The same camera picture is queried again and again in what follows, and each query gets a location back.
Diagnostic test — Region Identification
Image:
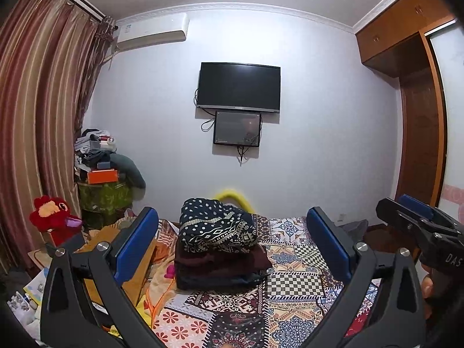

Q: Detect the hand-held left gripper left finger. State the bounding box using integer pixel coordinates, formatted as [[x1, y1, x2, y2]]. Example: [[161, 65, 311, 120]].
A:
[[40, 206, 171, 348]]

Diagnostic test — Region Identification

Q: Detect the person's right hand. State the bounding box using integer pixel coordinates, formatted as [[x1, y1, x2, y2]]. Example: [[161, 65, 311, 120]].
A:
[[420, 264, 441, 321]]

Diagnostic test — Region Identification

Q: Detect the small black wall monitor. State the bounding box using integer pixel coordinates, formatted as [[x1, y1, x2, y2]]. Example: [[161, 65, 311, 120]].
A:
[[213, 110, 262, 148]]

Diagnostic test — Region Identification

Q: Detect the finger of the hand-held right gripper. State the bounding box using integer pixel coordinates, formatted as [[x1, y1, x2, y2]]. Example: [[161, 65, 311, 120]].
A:
[[376, 197, 458, 240], [398, 194, 464, 230]]

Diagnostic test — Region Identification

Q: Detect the red plush toy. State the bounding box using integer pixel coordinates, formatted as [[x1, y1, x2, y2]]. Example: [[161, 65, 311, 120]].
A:
[[30, 195, 86, 245]]

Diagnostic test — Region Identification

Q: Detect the dark blue folded garment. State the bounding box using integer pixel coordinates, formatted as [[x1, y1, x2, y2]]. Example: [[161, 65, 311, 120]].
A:
[[176, 270, 267, 291]]

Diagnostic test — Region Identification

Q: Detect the yellow foam ring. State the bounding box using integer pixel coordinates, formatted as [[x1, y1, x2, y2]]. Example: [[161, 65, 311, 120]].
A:
[[217, 188, 252, 211]]

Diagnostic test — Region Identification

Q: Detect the stack of picture books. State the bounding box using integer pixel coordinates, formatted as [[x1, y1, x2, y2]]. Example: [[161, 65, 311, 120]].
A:
[[23, 268, 48, 298]]

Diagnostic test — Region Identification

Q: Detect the striped brown curtain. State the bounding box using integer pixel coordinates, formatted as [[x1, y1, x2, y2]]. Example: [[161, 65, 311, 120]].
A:
[[0, 0, 109, 272]]

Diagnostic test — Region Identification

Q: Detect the wooden lap desk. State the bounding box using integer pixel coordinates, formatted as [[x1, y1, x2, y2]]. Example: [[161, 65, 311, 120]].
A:
[[74, 221, 158, 305]]

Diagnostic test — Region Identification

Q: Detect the pile of clothes and boxes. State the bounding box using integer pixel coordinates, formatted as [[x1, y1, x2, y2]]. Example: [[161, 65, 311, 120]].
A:
[[74, 128, 117, 171]]

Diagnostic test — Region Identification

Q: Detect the green patterned cloth cover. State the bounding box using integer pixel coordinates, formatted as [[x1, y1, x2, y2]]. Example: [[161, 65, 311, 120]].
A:
[[77, 180, 133, 213]]

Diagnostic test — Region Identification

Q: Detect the maroon folded garment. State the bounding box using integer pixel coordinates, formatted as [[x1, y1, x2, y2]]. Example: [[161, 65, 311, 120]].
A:
[[175, 241, 271, 280]]

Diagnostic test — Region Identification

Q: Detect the orange box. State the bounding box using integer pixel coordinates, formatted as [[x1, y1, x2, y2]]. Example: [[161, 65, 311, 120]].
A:
[[87, 168, 119, 185]]

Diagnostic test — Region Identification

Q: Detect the black wall television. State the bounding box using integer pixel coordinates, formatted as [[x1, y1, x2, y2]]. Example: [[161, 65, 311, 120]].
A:
[[196, 61, 281, 114]]

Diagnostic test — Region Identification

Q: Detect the patchwork bedspread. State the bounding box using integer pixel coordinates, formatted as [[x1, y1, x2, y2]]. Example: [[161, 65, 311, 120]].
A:
[[145, 214, 385, 348]]

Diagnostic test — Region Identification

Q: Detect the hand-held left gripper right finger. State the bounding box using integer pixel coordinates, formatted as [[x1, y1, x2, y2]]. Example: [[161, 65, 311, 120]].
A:
[[301, 206, 427, 348]]

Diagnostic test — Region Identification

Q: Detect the white paper bag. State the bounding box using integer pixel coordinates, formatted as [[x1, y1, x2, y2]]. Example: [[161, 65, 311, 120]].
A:
[[7, 290, 40, 334]]

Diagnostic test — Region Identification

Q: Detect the white air conditioner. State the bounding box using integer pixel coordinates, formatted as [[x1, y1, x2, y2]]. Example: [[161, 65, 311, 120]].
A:
[[115, 12, 190, 51]]

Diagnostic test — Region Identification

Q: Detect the navy patterned hooded jacket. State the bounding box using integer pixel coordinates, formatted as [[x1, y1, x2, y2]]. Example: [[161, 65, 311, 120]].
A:
[[179, 197, 259, 253]]

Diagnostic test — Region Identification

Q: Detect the wooden overhead cabinet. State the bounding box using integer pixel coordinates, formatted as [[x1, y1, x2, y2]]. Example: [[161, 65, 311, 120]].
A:
[[355, 0, 457, 77]]

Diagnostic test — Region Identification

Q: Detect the peach cartoon blanket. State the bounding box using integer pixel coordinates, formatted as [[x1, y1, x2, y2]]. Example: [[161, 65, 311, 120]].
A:
[[139, 257, 182, 330]]

